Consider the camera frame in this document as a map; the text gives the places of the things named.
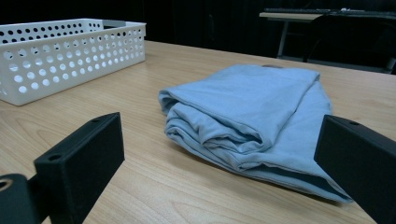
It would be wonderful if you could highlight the black keyboard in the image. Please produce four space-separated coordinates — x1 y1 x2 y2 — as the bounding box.
263 7 332 15

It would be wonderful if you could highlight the light blue garment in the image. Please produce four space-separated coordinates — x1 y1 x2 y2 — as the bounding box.
158 63 354 203

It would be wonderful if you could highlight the black chair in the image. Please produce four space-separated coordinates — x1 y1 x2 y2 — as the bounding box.
302 12 396 75

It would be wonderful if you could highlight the white perforated plastic basket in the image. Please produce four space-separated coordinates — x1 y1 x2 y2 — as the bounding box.
0 18 148 107

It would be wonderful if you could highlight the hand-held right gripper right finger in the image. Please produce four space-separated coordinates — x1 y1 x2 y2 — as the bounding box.
313 114 396 224

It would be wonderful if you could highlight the light wooden desk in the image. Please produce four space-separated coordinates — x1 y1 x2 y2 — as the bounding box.
259 11 325 59

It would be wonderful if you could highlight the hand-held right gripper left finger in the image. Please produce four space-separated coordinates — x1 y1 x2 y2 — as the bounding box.
33 112 126 224

